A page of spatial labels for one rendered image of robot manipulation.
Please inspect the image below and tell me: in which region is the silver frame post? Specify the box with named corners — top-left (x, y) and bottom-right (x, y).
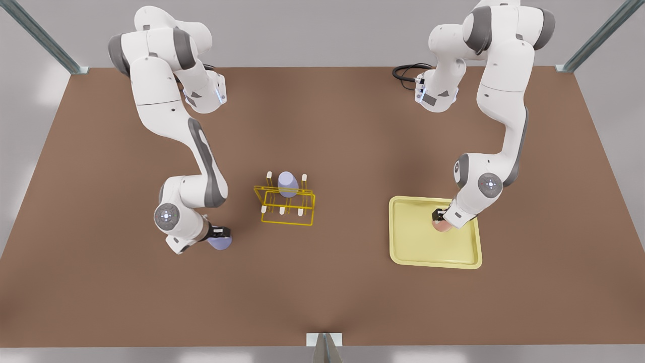
top-left (555, 0), bottom-right (645, 73)
top-left (306, 332), bottom-right (343, 363)
top-left (0, 0), bottom-right (90, 75)

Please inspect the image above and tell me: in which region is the black cable loop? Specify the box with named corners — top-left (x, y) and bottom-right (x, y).
top-left (392, 63), bottom-right (435, 91)

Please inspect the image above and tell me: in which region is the yellow wire cup rack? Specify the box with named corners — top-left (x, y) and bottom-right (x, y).
top-left (253, 171), bottom-right (316, 226)

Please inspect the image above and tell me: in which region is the pale yellow tray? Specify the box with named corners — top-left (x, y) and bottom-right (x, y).
top-left (389, 196), bottom-right (483, 270)

